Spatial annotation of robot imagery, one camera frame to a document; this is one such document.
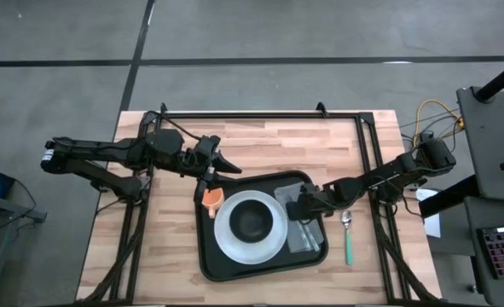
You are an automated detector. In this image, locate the black plastic serving tray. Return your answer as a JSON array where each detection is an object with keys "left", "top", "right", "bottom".
[{"left": 194, "top": 170, "right": 330, "bottom": 282}]

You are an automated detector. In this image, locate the yellow cable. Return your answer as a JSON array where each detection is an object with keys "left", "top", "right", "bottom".
[{"left": 412, "top": 98, "right": 465, "bottom": 148}]

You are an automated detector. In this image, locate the black aluminium table frame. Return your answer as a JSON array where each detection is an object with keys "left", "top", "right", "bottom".
[{"left": 75, "top": 101, "right": 443, "bottom": 306}]

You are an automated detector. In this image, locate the black desk pole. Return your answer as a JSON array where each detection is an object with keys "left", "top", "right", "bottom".
[{"left": 474, "top": 55, "right": 504, "bottom": 103}]

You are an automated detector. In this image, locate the spoon with green handle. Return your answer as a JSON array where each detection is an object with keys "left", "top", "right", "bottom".
[{"left": 340, "top": 210, "right": 355, "bottom": 267}]

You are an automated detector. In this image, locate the black bowl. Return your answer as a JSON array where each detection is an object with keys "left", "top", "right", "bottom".
[{"left": 229, "top": 199, "right": 275, "bottom": 244}]

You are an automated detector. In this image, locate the silver fork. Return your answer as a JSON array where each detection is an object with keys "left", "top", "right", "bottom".
[{"left": 298, "top": 221, "right": 322, "bottom": 253}]

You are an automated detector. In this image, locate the white paper sheet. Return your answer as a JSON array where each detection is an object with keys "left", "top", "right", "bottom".
[{"left": 414, "top": 187, "right": 443, "bottom": 239}]

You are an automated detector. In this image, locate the orange ceramic mug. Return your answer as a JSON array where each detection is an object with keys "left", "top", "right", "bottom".
[{"left": 201, "top": 187, "right": 226, "bottom": 219}]

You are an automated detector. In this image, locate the black standing desk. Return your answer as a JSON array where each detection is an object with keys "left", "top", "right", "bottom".
[{"left": 455, "top": 84, "right": 504, "bottom": 202}]

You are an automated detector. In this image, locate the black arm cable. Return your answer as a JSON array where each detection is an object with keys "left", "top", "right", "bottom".
[{"left": 148, "top": 110, "right": 204, "bottom": 142}]

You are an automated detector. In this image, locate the grey cloth napkin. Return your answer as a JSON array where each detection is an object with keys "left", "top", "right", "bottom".
[{"left": 273, "top": 182, "right": 326, "bottom": 253}]

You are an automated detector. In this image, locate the black keyboard desk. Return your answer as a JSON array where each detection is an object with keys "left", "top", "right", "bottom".
[{"left": 464, "top": 196, "right": 504, "bottom": 307}]

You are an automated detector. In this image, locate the black desk support bar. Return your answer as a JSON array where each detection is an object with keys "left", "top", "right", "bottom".
[{"left": 418, "top": 174, "right": 481, "bottom": 218}]

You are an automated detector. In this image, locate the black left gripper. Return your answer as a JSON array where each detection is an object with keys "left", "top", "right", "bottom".
[{"left": 178, "top": 144, "right": 244, "bottom": 206}]

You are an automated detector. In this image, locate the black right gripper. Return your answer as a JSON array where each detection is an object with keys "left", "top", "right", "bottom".
[{"left": 285, "top": 182, "right": 339, "bottom": 223}]

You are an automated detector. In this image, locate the white round plate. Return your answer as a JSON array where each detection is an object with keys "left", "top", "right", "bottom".
[{"left": 213, "top": 189, "right": 289, "bottom": 265}]

